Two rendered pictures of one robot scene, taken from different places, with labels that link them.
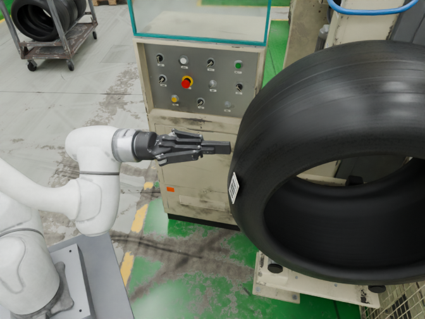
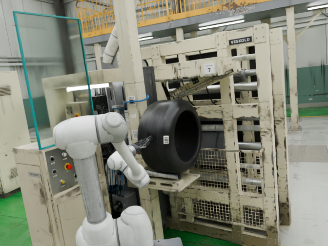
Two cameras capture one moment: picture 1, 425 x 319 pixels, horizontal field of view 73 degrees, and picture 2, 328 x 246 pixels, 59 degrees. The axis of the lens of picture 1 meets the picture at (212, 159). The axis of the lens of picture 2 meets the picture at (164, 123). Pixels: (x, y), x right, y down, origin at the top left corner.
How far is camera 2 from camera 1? 1.88 m
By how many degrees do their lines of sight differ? 67
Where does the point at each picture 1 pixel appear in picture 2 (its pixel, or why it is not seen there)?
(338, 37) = (139, 108)
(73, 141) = (117, 156)
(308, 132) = (172, 112)
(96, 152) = not seen: hidden behind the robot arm
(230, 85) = not seen: hidden behind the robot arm
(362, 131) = (179, 108)
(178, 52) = (60, 151)
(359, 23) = (141, 103)
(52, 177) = not seen: outside the picture
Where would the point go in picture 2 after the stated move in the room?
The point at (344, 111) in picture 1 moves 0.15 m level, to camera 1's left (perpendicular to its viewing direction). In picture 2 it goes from (174, 106) to (167, 109)
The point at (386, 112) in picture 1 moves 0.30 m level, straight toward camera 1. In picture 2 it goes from (178, 104) to (203, 105)
